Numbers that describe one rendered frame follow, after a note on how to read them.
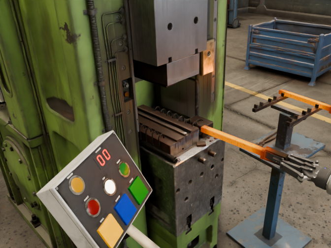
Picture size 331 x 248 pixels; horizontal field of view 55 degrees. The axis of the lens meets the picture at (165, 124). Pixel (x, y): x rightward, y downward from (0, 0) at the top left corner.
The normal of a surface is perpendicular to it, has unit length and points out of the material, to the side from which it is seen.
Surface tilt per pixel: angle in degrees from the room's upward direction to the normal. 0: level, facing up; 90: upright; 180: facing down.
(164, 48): 90
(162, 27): 90
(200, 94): 90
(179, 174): 90
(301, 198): 0
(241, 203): 0
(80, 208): 60
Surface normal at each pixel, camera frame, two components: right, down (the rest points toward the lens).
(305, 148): -0.04, -0.88
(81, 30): 0.69, 0.32
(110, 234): 0.79, -0.33
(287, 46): -0.73, 0.33
